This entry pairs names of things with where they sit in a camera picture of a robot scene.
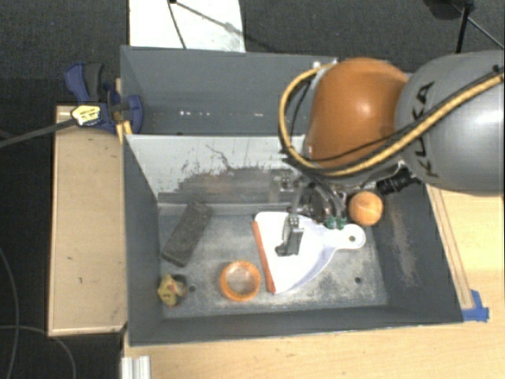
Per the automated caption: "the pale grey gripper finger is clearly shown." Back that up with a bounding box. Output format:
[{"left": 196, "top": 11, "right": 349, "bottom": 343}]
[
  {"left": 275, "top": 211, "right": 292, "bottom": 257},
  {"left": 288, "top": 216, "right": 305, "bottom": 257}
]

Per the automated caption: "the white dustpan with orange edge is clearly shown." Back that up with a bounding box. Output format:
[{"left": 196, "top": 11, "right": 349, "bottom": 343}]
[{"left": 251, "top": 210, "right": 368, "bottom": 295}]

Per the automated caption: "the orange ball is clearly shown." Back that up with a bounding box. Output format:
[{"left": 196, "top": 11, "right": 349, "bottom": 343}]
[{"left": 347, "top": 190, "right": 385, "bottom": 228}]

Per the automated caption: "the dark green flat block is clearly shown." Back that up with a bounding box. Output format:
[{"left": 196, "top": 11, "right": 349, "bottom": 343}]
[{"left": 160, "top": 200, "right": 215, "bottom": 268}]

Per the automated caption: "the yellow toy figure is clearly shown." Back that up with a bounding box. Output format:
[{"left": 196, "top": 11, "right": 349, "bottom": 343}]
[{"left": 156, "top": 272, "right": 189, "bottom": 308}]

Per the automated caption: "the grey metal bin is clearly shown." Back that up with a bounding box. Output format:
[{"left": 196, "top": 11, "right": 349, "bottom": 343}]
[{"left": 119, "top": 45, "right": 465, "bottom": 347}]

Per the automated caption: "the pale wood board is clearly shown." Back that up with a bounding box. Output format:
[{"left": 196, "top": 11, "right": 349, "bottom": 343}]
[{"left": 47, "top": 104, "right": 129, "bottom": 337}]

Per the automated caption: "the black cylinder on white bracket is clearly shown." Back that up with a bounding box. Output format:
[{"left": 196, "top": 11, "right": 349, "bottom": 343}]
[{"left": 375, "top": 168, "right": 421, "bottom": 197}]

